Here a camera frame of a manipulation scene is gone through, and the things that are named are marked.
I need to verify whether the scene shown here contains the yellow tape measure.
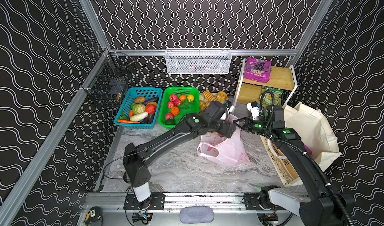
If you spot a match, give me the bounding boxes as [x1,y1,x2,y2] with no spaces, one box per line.
[84,207,104,226]

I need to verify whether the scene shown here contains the white bread tray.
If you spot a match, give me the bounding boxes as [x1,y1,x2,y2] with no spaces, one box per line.
[199,91,235,113]

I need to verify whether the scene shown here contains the black wire wall basket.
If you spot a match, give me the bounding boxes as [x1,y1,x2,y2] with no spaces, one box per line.
[85,52,137,108]

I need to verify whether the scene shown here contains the red tomato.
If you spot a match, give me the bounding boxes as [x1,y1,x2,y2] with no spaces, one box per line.
[146,104,157,115]

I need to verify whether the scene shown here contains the metal base rail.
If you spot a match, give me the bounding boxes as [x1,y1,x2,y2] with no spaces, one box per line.
[84,193,287,214]

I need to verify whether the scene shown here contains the brown potato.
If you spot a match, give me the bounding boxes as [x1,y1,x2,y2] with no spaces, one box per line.
[134,97,146,104]

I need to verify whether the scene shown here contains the floral canvas tote bag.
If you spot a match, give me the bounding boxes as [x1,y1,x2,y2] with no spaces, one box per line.
[261,103,341,187]

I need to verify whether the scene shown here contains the teal plastic basket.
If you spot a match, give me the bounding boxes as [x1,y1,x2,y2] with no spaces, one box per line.
[114,87,163,130]

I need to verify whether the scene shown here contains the yellow pumpkin shaped bread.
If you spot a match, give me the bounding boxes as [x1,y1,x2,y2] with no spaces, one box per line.
[216,92,228,104]

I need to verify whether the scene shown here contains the orange carrot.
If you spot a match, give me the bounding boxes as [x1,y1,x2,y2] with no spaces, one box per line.
[117,120,140,124]

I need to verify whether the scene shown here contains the dark green avocado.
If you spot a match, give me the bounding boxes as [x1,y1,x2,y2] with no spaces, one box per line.
[165,119,175,125]

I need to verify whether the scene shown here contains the purple eggplant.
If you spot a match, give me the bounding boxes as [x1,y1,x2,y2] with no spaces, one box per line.
[143,97,159,105]

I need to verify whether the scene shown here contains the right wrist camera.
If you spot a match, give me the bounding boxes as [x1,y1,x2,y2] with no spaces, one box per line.
[247,101,262,120]

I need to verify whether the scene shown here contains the red apple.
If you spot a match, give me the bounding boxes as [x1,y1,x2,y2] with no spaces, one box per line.
[167,101,175,109]
[173,99,182,107]
[169,94,178,102]

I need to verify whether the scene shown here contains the green cabbage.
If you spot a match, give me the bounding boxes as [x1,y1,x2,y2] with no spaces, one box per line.
[131,103,146,115]

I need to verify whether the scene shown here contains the yellow lemon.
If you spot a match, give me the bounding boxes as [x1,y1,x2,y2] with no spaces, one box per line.
[187,95,195,103]

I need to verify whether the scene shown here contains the white wooden shelf rack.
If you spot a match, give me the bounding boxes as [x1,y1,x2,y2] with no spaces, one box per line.
[233,59,298,107]

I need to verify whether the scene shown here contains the white wire wall basket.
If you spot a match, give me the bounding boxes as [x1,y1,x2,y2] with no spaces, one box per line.
[165,48,232,75]

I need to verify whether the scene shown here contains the braided golden bread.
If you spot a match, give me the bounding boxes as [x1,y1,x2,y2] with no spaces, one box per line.
[199,101,210,112]

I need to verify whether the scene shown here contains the striped long bread back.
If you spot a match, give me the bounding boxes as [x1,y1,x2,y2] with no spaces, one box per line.
[203,91,216,102]

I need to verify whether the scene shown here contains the green apple tea snack bag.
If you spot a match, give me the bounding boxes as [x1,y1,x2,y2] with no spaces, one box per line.
[262,86,284,107]

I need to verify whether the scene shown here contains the orange fruit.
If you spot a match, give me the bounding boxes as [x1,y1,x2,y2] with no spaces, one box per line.
[171,106,180,117]

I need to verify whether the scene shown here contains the purple snack bag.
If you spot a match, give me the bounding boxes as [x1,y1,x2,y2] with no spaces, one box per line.
[304,145,313,155]
[244,58,272,83]

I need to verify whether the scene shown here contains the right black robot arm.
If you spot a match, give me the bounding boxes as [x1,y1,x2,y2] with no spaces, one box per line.
[234,105,354,226]

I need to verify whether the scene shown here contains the grey padded cushion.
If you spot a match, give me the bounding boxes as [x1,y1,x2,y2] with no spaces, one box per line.
[180,206,215,224]

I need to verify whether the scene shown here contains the green plastic basket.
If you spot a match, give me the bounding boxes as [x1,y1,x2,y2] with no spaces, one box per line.
[158,87,199,130]

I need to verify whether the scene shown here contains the white radish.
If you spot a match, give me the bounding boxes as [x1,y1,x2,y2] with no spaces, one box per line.
[130,111,149,122]

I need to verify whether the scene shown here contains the pink peach plastic bag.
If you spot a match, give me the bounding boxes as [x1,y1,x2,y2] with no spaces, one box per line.
[197,128,251,167]

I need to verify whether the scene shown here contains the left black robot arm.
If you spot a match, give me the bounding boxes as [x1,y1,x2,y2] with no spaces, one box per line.
[123,101,236,203]

